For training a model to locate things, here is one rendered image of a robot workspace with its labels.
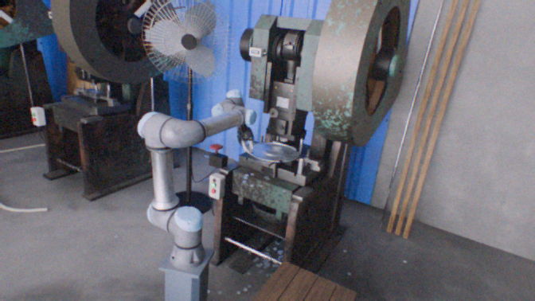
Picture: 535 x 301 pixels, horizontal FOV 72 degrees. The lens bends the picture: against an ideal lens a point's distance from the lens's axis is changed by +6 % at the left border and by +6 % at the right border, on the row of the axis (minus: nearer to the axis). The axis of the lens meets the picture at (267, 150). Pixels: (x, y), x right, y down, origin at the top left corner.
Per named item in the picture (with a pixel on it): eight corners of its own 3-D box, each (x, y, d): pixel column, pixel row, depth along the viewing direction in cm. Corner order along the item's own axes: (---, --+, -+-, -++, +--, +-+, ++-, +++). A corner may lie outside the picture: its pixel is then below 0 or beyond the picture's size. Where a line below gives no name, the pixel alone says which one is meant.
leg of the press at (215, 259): (216, 267, 220) (224, 131, 188) (203, 259, 226) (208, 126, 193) (285, 208, 296) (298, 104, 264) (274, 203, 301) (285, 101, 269)
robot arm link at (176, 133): (181, 129, 126) (259, 104, 164) (160, 122, 131) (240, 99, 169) (182, 158, 130) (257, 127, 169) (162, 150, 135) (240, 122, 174)
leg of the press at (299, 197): (293, 307, 197) (315, 158, 164) (275, 298, 202) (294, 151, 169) (346, 231, 272) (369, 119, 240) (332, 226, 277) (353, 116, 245)
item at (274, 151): (288, 142, 216) (288, 142, 216) (306, 162, 191) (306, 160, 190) (243, 143, 207) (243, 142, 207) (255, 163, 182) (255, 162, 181)
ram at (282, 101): (287, 137, 191) (294, 84, 181) (263, 130, 198) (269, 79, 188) (301, 130, 206) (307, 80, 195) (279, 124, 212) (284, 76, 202)
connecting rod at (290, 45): (291, 99, 187) (299, 30, 174) (271, 94, 192) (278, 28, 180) (307, 93, 204) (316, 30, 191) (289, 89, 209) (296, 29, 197)
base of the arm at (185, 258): (197, 272, 150) (197, 252, 147) (163, 265, 153) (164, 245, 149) (209, 251, 164) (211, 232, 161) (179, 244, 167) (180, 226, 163)
